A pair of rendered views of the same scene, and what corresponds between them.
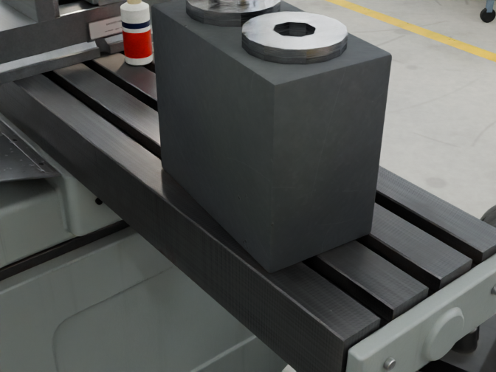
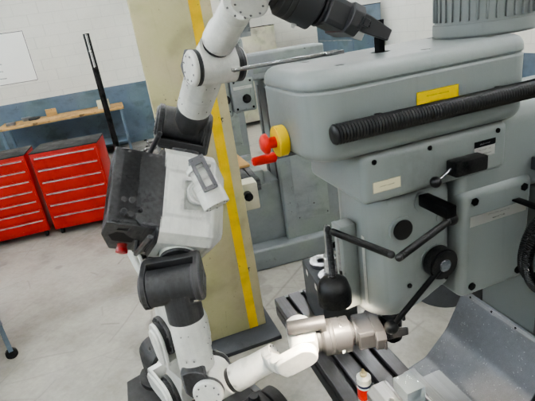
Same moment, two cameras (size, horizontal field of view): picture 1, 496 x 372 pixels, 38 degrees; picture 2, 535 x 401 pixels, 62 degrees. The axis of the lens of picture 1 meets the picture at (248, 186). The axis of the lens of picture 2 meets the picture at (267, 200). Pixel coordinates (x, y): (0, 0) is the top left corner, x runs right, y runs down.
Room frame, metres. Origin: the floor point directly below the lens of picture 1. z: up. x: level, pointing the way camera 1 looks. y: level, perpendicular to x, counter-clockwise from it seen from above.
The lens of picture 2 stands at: (1.93, 0.35, 1.98)
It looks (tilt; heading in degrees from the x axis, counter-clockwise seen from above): 22 degrees down; 203
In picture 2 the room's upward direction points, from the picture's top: 9 degrees counter-clockwise
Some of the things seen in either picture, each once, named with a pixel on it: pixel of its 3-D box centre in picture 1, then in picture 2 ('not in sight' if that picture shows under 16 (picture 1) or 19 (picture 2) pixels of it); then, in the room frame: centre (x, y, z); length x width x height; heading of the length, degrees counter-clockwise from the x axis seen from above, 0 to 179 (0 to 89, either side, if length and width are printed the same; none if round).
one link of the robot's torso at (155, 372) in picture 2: not in sight; (179, 377); (0.77, -0.64, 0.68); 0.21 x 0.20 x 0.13; 58
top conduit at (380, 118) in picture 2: not in sight; (446, 108); (1.09, 0.36, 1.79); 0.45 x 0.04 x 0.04; 129
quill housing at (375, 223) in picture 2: not in sight; (390, 240); (0.99, 0.25, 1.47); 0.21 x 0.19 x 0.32; 39
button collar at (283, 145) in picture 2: not in sight; (279, 140); (1.14, 0.07, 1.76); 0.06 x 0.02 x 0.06; 39
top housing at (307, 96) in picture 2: not in sight; (388, 91); (0.99, 0.26, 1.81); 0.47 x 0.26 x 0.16; 129
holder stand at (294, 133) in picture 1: (260, 112); (329, 290); (0.63, -0.01, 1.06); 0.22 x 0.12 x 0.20; 32
